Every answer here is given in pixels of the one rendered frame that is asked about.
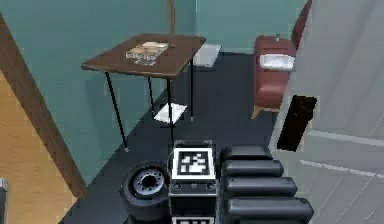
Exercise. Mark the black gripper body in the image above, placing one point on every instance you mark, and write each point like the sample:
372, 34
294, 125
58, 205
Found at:
146, 190

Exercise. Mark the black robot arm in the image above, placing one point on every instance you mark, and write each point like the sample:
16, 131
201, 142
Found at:
240, 186

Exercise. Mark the brown table with black legs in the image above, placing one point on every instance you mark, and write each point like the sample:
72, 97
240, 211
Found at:
156, 60

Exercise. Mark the beige flat book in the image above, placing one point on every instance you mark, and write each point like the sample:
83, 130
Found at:
146, 51

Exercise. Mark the red armchair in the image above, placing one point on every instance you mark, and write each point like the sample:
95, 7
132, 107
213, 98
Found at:
271, 86

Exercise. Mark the brown wooden pole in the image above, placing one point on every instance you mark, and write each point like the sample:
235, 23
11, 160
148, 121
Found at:
171, 16

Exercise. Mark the grey room door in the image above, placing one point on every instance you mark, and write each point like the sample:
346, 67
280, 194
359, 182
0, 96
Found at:
340, 110

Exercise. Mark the brown wooden door frame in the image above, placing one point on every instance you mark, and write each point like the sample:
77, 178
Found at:
36, 110

